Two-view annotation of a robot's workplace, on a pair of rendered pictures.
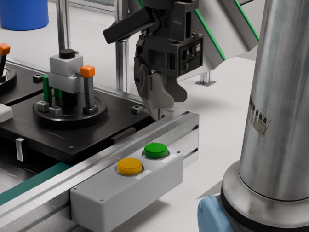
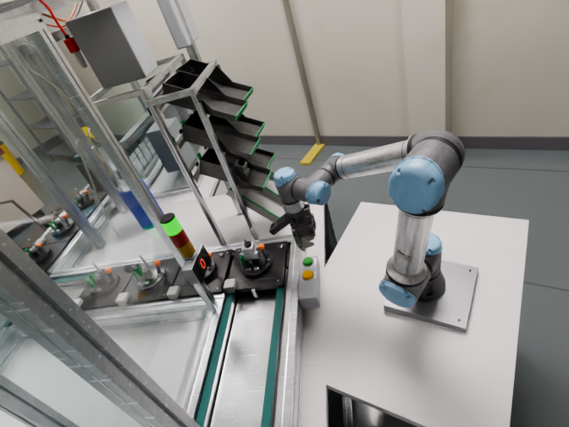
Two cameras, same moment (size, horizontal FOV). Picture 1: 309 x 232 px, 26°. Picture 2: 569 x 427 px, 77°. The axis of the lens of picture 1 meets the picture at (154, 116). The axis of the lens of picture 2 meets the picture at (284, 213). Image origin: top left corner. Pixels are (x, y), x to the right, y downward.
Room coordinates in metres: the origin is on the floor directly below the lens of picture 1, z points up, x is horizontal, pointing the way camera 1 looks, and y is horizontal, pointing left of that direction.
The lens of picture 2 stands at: (0.08, 0.39, 1.97)
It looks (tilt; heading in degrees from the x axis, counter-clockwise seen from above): 36 degrees down; 339
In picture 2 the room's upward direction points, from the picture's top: 19 degrees counter-clockwise
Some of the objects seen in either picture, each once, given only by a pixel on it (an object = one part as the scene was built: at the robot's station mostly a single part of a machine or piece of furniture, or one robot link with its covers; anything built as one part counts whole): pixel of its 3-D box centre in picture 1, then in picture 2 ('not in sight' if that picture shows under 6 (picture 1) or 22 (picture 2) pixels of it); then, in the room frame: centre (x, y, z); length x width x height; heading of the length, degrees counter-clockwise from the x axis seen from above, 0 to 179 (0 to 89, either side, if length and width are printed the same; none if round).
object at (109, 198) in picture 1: (129, 185); (309, 280); (0.96, 0.04, 0.93); 0.21 x 0.07 x 0.06; 142
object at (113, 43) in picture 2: not in sight; (142, 85); (2.53, 0.04, 1.50); 0.38 x 0.21 x 0.88; 52
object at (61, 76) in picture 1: (64, 68); (247, 250); (1.16, 0.17, 1.06); 0.08 x 0.04 x 0.07; 52
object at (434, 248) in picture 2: not in sight; (422, 253); (0.66, -0.25, 1.06); 0.13 x 0.12 x 0.14; 107
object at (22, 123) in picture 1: (71, 118); (257, 266); (1.16, 0.16, 0.96); 0.24 x 0.24 x 0.02; 52
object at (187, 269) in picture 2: not in sight; (184, 246); (1.08, 0.37, 1.29); 0.12 x 0.05 x 0.25; 142
